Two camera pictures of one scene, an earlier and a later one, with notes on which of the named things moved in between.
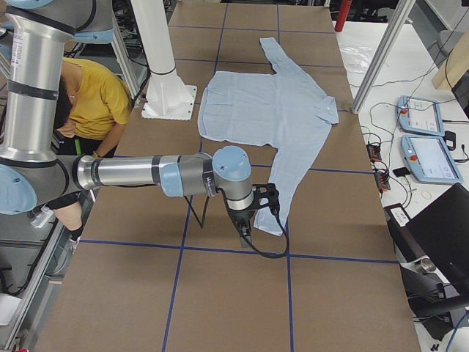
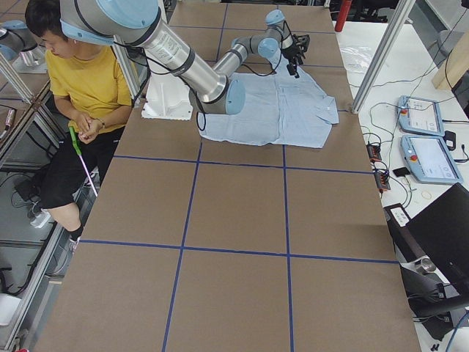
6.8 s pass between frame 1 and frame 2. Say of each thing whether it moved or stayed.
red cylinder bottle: stayed
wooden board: stayed
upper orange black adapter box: stayed
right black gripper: moved
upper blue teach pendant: stayed
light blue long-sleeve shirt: moved
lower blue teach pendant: stayed
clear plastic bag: stayed
